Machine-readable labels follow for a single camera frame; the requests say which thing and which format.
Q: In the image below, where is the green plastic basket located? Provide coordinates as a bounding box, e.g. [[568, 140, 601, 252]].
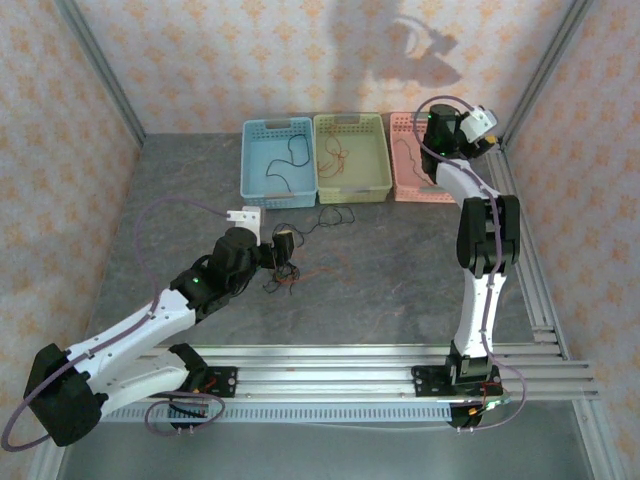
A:
[[313, 113, 394, 205]]

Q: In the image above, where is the orange cable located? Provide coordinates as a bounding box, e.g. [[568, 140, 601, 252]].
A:
[[318, 130, 351, 180], [272, 264, 361, 289]]

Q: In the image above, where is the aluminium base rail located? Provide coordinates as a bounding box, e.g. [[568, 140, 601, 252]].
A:
[[104, 343, 601, 401]]

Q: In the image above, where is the aluminium frame post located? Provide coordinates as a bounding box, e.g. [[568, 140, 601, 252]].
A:
[[499, 0, 594, 151], [52, 0, 148, 150]]

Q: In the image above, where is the blue plastic basket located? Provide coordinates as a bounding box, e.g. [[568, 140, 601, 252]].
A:
[[240, 116, 319, 211]]

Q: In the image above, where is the slotted grey cable duct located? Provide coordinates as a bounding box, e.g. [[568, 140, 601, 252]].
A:
[[94, 402, 454, 425]]

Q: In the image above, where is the thin black cable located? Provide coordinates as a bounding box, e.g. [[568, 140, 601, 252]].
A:
[[266, 134, 312, 194], [262, 264, 302, 296], [272, 206, 357, 249]]

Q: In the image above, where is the aluminium frame bar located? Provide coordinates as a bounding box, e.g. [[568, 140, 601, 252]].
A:
[[572, 399, 640, 480], [29, 439, 66, 480]]

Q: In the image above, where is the pink plastic basket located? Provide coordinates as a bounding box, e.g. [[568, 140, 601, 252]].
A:
[[388, 111, 464, 204]]

